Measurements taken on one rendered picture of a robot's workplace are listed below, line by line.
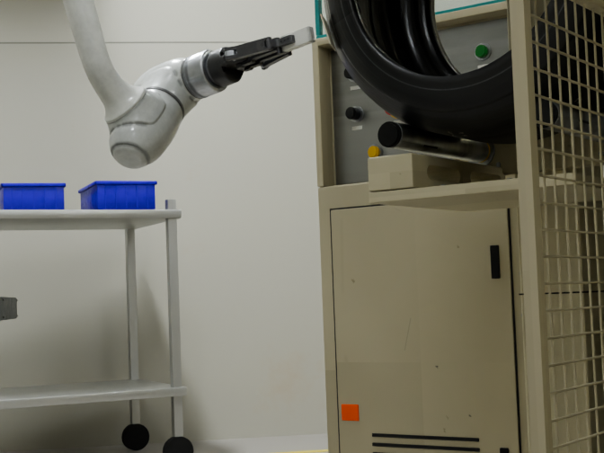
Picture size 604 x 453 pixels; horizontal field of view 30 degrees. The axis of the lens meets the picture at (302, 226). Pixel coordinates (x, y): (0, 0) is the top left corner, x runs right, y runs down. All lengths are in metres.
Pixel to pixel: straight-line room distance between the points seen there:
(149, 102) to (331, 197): 0.69
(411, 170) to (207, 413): 3.42
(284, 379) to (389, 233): 2.63
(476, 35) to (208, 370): 2.88
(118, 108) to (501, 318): 0.95
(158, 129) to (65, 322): 3.02
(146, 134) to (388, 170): 0.53
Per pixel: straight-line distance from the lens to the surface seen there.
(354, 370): 2.72
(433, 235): 2.60
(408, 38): 2.23
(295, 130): 5.28
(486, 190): 1.82
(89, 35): 2.23
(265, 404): 5.22
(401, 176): 1.90
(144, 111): 2.21
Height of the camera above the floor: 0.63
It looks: 4 degrees up
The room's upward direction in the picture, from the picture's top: 2 degrees counter-clockwise
